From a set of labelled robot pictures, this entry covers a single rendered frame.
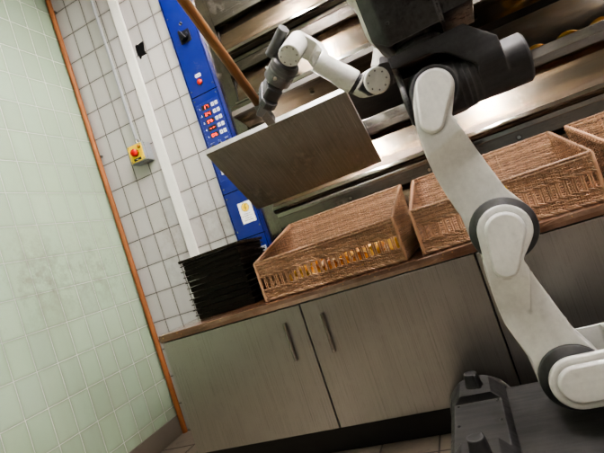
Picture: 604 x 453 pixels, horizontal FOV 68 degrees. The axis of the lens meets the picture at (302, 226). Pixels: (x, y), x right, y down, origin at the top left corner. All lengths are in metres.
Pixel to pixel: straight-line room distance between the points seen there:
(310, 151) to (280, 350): 0.72
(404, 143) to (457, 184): 0.97
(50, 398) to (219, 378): 0.71
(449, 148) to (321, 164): 0.74
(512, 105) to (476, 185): 0.99
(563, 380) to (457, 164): 0.51
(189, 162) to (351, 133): 1.03
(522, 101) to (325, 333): 1.20
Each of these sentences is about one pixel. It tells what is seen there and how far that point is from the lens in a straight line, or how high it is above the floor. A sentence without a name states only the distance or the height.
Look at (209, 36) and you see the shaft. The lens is 1.42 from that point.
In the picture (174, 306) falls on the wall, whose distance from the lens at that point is 2.51.
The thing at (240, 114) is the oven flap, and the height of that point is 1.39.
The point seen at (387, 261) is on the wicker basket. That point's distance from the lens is 1.54.
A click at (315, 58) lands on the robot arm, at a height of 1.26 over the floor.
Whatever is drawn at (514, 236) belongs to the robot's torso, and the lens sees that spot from 1.05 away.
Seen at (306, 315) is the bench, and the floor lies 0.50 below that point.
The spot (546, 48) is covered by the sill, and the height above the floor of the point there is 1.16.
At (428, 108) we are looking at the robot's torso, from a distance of 1.07.
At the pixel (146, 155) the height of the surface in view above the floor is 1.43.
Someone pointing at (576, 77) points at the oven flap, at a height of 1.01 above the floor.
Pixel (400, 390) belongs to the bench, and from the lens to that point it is 1.61.
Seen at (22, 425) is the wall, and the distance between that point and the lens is 2.09.
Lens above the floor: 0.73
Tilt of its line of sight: 2 degrees up
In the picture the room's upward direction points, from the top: 19 degrees counter-clockwise
